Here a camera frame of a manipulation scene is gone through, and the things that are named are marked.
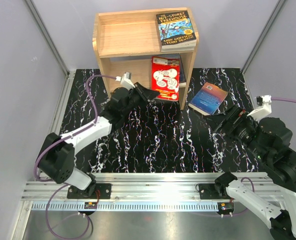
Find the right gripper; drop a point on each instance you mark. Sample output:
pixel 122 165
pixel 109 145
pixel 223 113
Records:
pixel 238 116

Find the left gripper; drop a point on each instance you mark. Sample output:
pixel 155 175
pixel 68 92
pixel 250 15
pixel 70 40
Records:
pixel 147 94

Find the red 13-storey treehouse book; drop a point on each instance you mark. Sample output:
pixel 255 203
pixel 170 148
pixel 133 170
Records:
pixel 165 77

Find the blue sunset cover book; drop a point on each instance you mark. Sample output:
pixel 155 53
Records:
pixel 208 99

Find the purple 117-storey treehouse book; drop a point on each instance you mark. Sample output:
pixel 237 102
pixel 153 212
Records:
pixel 178 47

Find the black 169-storey treehouse book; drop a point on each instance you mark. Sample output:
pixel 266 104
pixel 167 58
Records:
pixel 175 28

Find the grey-blue dark cover book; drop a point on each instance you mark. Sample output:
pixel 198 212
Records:
pixel 182 77

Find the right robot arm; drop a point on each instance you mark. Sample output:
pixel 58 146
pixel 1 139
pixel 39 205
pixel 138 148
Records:
pixel 268 140

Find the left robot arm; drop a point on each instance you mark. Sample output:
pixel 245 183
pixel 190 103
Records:
pixel 57 154

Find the black marble pattern mat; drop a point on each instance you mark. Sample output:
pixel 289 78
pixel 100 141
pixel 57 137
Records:
pixel 161 138

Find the light wooden bookshelf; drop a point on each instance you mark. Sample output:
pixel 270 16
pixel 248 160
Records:
pixel 125 41

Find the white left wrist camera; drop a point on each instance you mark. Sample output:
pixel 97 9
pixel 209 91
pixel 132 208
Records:
pixel 125 81

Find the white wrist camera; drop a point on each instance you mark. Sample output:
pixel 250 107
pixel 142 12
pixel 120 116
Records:
pixel 125 81
pixel 263 108

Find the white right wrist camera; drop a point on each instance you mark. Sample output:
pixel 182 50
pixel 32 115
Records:
pixel 263 108

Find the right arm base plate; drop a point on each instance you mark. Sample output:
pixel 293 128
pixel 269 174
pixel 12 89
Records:
pixel 207 191

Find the aluminium mounting rail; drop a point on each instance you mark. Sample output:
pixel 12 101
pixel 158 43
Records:
pixel 177 187

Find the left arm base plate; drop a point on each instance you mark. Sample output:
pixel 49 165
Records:
pixel 99 190

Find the slotted cable duct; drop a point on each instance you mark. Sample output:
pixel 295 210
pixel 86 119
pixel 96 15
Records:
pixel 118 206

